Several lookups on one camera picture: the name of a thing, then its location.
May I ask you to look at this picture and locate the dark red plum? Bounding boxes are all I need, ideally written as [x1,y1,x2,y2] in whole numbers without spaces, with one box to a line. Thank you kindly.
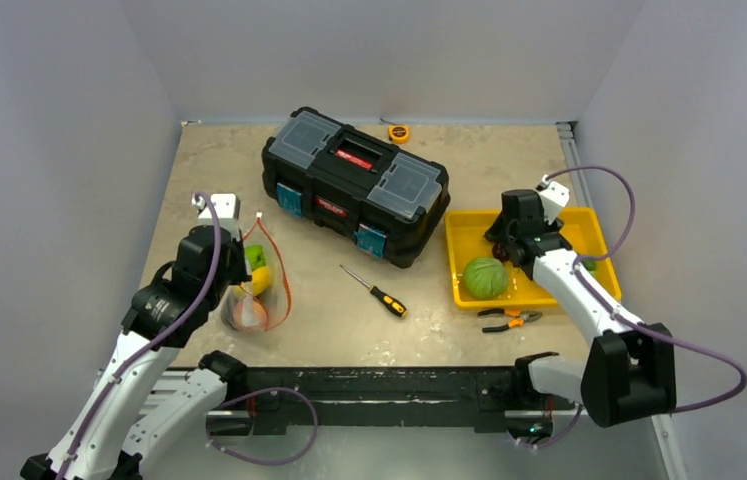
[492,243,509,263]

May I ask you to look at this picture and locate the yellow corn cob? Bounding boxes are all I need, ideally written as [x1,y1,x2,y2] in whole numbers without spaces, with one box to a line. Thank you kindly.
[232,266,273,298]

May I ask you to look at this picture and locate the red pink peach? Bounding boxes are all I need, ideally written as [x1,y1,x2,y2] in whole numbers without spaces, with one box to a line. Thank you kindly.
[221,302,268,332]

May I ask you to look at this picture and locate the clear orange zip top bag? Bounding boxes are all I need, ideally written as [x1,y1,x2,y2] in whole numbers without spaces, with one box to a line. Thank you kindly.
[219,212,293,333]

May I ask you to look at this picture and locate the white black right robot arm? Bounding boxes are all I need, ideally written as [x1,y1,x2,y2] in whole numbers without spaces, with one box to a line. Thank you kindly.
[486,186,677,428]

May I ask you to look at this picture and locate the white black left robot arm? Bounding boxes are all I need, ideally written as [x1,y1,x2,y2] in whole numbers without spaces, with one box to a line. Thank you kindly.
[20,225,250,479]

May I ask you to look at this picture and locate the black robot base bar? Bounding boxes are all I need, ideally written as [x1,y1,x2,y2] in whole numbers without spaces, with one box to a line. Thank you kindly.
[197,351,574,440]

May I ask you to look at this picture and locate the yellow plastic tray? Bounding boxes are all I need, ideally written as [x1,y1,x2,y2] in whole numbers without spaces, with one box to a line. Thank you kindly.
[444,207,608,310]

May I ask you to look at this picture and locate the green round cabbage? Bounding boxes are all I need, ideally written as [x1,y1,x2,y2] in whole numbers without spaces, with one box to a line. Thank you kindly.
[461,257,509,300]

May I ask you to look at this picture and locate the green cucumber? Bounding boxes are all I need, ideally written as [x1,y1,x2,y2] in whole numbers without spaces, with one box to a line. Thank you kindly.
[581,258,598,273]

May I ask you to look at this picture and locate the orange black pliers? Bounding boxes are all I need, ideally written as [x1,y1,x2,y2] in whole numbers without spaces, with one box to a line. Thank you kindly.
[477,308,543,334]

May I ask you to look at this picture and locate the black plastic toolbox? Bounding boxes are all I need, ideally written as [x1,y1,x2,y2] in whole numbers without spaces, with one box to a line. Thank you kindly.
[261,106,451,269]

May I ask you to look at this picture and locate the black yellow screwdriver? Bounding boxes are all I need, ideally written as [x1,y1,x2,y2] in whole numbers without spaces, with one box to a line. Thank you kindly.
[340,265,408,318]

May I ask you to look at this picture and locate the yellow tape measure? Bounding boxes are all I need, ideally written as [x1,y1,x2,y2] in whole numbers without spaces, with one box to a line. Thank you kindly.
[379,118,411,145]

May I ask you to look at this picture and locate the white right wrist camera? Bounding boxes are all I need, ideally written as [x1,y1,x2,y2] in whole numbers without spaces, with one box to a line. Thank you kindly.
[536,175,570,224]

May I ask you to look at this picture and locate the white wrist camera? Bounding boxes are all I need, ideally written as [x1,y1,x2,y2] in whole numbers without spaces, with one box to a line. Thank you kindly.
[536,175,570,224]
[192,193,243,240]

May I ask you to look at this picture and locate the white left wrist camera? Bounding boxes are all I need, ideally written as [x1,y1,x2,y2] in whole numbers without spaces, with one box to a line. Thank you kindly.
[192,193,243,240]

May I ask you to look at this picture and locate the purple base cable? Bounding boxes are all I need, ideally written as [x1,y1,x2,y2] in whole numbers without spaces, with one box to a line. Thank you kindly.
[204,387,319,467]

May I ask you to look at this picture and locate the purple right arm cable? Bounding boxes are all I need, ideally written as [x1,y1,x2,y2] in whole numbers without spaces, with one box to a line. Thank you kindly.
[541,165,747,415]

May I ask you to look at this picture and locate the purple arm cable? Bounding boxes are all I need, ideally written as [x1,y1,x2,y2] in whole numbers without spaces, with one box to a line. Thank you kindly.
[541,165,747,415]
[52,192,223,480]

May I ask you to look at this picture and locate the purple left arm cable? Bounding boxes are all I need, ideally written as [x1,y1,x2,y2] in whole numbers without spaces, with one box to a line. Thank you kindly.
[52,192,223,480]

